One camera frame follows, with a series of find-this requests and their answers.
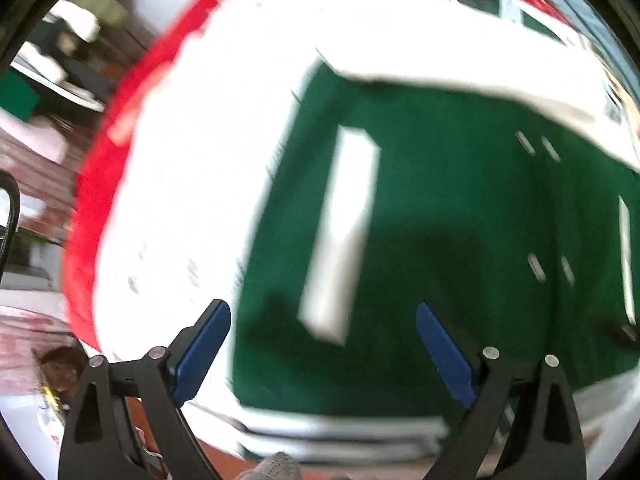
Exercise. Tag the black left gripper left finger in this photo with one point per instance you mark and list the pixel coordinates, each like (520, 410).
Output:
(99, 439)

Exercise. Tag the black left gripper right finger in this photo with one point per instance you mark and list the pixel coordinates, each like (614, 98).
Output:
(544, 439)

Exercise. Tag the green and white varsity jacket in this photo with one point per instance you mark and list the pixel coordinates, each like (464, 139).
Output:
(325, 166)

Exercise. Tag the gloved hand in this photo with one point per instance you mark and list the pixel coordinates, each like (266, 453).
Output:
(279, 466)

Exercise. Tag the red plush blanket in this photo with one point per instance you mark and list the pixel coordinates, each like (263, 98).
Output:
(105, 165)

